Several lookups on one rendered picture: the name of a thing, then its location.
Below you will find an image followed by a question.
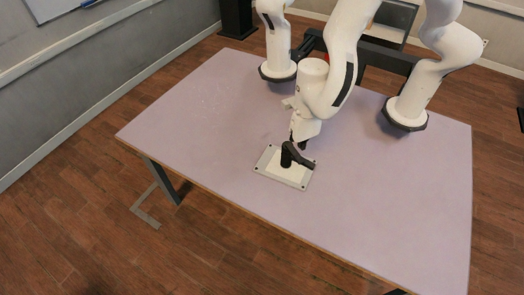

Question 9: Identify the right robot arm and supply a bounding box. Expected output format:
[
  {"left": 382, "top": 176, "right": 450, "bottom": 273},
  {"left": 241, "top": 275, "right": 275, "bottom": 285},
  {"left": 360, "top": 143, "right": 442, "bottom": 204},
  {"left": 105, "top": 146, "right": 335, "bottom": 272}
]
[{"left": 255, "top": 0, "right": 297, "bottom": 78}]

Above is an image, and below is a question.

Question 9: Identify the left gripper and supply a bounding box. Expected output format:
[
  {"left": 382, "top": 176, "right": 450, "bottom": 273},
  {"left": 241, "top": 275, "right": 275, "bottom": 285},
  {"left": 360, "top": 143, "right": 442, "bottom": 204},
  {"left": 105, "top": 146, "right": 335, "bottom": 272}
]
[{"left": 289, "top": 111, "right": 322, "bottom": 151}]

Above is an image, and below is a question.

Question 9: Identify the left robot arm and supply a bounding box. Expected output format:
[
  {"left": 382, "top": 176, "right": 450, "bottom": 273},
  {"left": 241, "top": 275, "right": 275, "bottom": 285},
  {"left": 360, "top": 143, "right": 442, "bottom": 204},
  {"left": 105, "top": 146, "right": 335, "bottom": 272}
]
[{"left": 281, "top": 0, "right": 483, "bottom": 127}]

